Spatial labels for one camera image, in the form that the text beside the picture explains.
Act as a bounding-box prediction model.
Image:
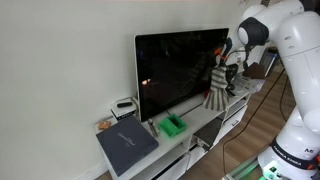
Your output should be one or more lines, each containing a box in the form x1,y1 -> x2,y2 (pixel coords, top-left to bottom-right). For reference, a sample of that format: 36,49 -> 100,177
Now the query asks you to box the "brown box on stand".
243,63 -> 265,79

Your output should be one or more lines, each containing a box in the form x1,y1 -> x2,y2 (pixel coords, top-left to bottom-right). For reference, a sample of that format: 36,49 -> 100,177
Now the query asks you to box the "black remote control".
117,102 -> 133,108

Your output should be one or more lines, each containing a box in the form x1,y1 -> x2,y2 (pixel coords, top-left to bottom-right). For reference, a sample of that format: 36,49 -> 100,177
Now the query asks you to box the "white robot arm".
222,0 -> 320,180

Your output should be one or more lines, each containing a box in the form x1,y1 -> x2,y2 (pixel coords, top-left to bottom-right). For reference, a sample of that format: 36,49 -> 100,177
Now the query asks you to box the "small orange brown object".
98,121 -> 111,130

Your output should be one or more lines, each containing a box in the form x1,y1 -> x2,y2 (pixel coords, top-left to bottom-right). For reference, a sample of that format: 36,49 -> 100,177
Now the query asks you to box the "white tv stand cabinet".
101,89 -> 251,180

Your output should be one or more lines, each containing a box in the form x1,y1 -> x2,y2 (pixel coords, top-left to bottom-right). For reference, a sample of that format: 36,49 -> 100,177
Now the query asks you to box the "green plastic box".
158,114 -> 187,137

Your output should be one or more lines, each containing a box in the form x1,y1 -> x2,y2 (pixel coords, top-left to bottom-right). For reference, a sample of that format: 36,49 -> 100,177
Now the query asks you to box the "black flat screen television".
135,28 -> 228,121

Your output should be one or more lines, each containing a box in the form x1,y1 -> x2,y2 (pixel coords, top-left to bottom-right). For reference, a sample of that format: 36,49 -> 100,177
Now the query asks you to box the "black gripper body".
215,55 -> 228,69

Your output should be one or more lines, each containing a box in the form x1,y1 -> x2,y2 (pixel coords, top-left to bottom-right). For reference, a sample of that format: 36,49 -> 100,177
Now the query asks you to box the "grey white striped cloth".
203,67 -> 229,111

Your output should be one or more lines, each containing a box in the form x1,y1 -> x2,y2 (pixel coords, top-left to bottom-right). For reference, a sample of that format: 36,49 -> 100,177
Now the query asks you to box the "green potted plant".
226,50 -> 250,91

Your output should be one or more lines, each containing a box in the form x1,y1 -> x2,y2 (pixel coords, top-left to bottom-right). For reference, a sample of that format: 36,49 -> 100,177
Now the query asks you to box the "white set-top box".
111,99 -> 137,120

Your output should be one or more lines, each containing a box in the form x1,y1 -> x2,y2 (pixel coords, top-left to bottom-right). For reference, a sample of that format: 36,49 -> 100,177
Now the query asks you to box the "dark grey flat box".
96,116 -> 159,176

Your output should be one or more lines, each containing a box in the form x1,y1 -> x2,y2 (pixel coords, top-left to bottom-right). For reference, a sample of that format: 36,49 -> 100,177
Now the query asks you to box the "silver metal stick object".
148,119 -> 159,137

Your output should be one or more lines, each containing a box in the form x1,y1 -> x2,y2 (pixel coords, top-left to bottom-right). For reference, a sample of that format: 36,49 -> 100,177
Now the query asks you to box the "black floor cable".
221,68 -> 289,176

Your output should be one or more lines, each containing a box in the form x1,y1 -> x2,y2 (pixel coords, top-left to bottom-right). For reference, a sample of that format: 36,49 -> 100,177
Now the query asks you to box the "clear plastic container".
233,75 -> 265,93

